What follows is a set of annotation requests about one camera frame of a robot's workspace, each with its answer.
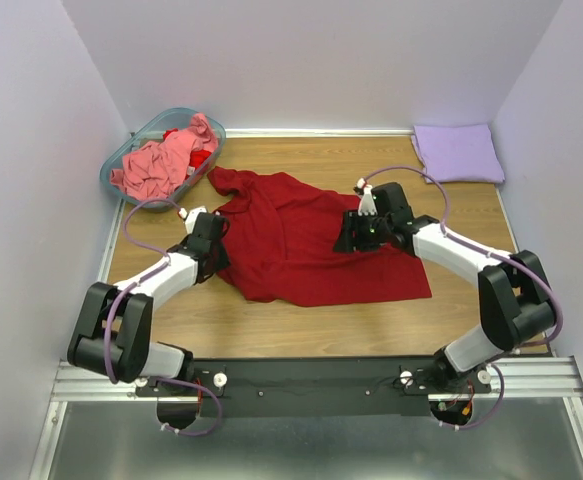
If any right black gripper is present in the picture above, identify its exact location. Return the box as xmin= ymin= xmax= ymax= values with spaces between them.
xmin=331 ymin=209 xmax=391 ymax=253

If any dark red t shirt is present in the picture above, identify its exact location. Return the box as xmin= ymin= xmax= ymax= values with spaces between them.
xmin=208 ymin=167 xmax=432 ymax=307

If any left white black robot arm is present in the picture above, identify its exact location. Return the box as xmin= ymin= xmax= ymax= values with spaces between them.
xmin=67 ymin=208 xmax=229 ymax=395

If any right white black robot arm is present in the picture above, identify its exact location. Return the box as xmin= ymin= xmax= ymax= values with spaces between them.
xmin=334 ymin=179 xmax=559 ymax=392

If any pink t shirt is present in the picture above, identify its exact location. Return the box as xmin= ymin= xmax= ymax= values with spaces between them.
xmin=106 ymin=113 xmax=220 ymax=201

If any clear blue plastic bin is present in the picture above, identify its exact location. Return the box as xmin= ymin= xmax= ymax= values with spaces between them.
xmin=100 ymin=108 xmax=226 ymax=212

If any folded lavender t shirt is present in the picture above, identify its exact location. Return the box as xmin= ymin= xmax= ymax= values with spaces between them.
xmin=411 ymin=124 xmax=505 ymax=184

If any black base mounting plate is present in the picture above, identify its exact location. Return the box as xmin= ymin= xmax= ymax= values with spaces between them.
xmin=135 ymin=355 xmax=492 ymax=420

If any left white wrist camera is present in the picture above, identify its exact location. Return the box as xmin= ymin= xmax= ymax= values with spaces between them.
xmin=178 ymin=206 xmax=207 ymax=234

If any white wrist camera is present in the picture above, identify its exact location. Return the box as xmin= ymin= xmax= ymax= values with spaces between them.
xmin=178 ymin=206 xmax=207 ymax=234
xmin=354 ymin=178 xmax=377 ymax=216

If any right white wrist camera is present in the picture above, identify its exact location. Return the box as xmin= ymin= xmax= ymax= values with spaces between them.
xmin=354 ymin=178 xmax=377 ymax=216

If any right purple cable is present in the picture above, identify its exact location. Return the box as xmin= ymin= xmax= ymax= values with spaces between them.
xmin=353 ymin=166 xmax=566 ymax=432

